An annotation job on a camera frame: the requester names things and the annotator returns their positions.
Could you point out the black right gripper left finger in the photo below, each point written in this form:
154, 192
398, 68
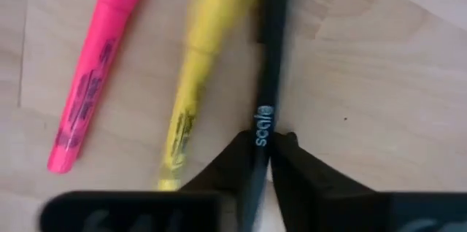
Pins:
146, 212

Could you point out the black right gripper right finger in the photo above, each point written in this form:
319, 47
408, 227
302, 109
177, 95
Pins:
328, 203

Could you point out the black pen with scale print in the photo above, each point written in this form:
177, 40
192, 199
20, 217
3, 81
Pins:
270, 79

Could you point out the pink highlighter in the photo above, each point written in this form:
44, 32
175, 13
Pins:
98, 60

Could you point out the yellow highlighter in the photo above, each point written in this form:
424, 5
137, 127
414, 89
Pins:
204, 49

